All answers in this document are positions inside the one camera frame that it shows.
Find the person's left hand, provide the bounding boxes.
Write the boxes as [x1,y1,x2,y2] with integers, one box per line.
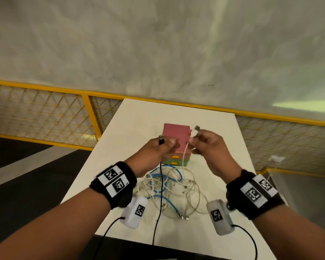
[124,136,181,178]

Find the person's right hand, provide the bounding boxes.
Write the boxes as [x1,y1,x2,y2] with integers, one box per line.
[188,130,243,185]

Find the pink box with green drawer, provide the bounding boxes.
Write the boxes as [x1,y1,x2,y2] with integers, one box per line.
[162,123,193,167]

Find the black cable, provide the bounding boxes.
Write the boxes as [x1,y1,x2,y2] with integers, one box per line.
[151,134,166,246]

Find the bunch of white cables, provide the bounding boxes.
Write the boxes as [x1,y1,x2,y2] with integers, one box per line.
[134,168,209,221]

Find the blue cable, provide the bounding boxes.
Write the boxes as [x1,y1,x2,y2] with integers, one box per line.
[147,164,185,220]

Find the person's left forearm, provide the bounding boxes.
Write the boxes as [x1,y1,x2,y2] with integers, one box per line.
[0,188,112,260]

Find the person's right forearm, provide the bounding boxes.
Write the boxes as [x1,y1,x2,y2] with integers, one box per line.
[252,204,325,260]

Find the white table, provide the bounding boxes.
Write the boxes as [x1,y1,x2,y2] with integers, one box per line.
[61,99,270,260]

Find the black left wristband with markers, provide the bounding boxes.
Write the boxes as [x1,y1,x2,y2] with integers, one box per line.
[89,161,137,210]

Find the black wristband with markers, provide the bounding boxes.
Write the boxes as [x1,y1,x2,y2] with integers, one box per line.
[225,169,285,220]
[89,161,137,210]

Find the black right wristband with markers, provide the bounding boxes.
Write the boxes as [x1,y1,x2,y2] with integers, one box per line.
[225,169,285,220]

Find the yellow mesh railing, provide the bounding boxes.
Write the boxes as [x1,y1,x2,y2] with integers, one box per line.
[0,79,325,179]

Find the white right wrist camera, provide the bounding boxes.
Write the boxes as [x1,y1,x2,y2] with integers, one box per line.
[206,199,235,236]

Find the black left camera cord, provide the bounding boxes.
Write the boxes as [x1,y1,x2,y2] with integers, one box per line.
[92,217,125,260]

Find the black camera cord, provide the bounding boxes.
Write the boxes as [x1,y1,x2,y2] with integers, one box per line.
[231,224,258,260]
[92,217,125,260]

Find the black right camera cord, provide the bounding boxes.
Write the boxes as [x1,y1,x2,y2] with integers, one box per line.
[231,224,258,260]

